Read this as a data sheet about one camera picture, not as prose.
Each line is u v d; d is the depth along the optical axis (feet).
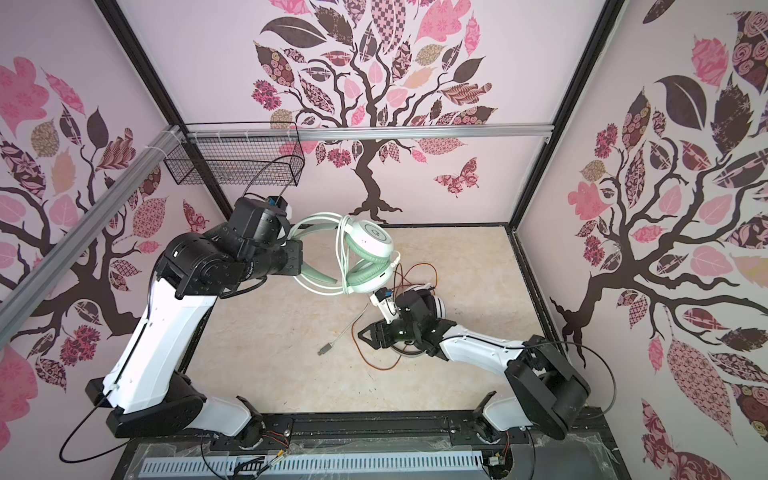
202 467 2.29
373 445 2.38
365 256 1.78
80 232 1.98
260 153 3.11
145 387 1.21
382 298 2.44
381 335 2.33
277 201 1.70
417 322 2.12
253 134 2.96
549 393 1.40
